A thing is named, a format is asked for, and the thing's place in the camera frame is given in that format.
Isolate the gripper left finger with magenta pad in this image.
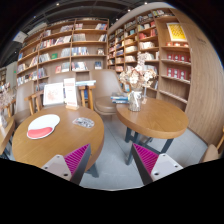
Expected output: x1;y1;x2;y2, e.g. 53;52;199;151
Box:
42;144;91;185

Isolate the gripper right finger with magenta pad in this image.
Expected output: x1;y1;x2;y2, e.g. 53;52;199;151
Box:
131;144;182;185

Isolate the transparent computer mouse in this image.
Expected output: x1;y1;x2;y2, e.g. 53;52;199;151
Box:
72;117;95;128

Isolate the white mouse pad red rest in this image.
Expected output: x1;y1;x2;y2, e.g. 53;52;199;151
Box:
27;114;60;139

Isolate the left round wooden table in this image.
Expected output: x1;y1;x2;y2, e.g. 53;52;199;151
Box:
12;105;104;177

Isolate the round wooden table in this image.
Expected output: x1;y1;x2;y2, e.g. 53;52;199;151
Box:
115;97;190;166
12;105;104;177

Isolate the right round wooden table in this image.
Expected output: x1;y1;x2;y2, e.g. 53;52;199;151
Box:
115;97;190;166

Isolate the wooden chair at right edge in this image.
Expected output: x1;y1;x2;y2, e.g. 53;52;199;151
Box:
200;127;224;163

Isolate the glass vase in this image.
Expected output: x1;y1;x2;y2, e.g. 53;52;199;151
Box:
129;91;142;112

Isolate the framed picture with pink print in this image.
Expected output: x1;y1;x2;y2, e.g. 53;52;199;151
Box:
43;82;64;105

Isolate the stack of books on chair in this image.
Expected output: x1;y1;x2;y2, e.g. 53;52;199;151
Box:
111;92;129;104

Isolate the wooden table at left edge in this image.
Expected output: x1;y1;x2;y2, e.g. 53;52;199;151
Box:
0;117;15;155

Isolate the wooden chair behind left table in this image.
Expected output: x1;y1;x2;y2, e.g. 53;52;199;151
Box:
25;91;43;114

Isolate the wooden stool with books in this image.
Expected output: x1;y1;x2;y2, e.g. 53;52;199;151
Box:
76;80;96;109

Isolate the white sign on wooden stand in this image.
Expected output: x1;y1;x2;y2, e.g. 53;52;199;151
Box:
64;78;78;110

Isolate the dried flower bouquet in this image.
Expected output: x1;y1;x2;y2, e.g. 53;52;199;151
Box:
120;52;157;89

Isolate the beige upholstered armchair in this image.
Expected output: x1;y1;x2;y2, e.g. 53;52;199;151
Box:
89;69;122;115

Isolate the left wooden bookshelf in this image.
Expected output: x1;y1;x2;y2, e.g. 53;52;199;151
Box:
17;17;109;85

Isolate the wooden bookshelf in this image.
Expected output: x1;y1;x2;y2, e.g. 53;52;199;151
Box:
17;17;109;85
107;7;191;110

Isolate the right wooden bookshelf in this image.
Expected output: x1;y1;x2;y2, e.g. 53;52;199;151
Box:
107;7;191;110

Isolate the yellow framed picture on shelf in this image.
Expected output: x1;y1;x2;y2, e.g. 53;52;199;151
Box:
167;23;187;42

